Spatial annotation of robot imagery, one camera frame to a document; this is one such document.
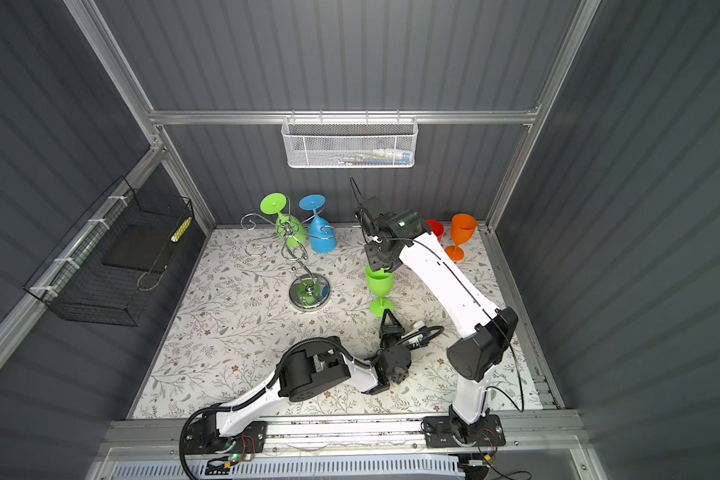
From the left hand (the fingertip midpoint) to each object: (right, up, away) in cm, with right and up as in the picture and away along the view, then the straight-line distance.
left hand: (380, 313), depth 89 cm
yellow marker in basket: (-56, +24, -9) cm, 61 cm away
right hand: (+1, +16, -12) cm, 20 cm away
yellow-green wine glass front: (-1, +10, -9) cm, 13 cm away
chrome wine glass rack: (-24, +5, +10) cm, 26 cm away
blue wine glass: (-17, +23, -4) cm, 29 cm away
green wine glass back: (-25, +25, -13) cm, 37 cm away
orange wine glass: (+27, +26, +7) cm, 38 cm away
